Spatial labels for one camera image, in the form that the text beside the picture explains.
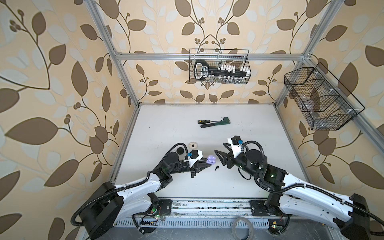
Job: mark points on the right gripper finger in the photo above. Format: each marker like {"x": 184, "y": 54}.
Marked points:
{"x": 225, "y": 158}
{"x": 228, "y": 146}

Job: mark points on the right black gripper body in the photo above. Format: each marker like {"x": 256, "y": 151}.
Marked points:
{"x": 240, "y": 162}

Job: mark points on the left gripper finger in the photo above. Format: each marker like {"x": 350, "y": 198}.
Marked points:
{"x": 203, "y": 162}
{"x": 198, "y": 167}

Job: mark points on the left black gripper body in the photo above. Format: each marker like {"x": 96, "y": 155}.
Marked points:
{"x": 182, "y": 167}

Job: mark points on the back wire basket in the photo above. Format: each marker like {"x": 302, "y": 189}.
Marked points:
{"x": 227, "y": 56}

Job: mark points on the black round earbud case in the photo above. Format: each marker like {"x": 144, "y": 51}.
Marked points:
{"x": 180, "y": 151}

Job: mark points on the black yellow screwdriver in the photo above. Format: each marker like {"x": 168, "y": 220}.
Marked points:
{"x": 206, "y": 121}

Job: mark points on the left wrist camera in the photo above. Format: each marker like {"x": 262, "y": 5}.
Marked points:
{"x": 193, "y": 157}

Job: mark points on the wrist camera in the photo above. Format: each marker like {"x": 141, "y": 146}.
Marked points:
{"x": 193, "y": 157}
{"x": 236, "y": 144}

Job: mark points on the black tool set in basket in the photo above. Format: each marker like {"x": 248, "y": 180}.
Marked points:
{"x": 220, "y": 72}

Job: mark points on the white earbud charging case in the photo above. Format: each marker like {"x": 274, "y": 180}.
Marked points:
{"x": 193, "y": 146}

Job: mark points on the side wire basket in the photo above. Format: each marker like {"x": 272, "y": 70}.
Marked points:
{"x": 326, "y": 103}

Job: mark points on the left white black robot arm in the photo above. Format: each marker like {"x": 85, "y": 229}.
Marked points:
{"x": 110, "y": 204}

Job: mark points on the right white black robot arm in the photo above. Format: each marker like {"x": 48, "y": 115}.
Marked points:
{"x": 289, "y": 195}

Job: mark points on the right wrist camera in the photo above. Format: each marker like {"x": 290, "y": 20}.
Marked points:
{"x": 236, "y": 144}

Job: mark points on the purple round earbud case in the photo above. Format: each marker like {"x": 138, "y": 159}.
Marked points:
{"x": 211, "y": 160}

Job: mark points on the green handled tool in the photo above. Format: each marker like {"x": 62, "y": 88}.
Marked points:
{"x": 224, "y": 121}

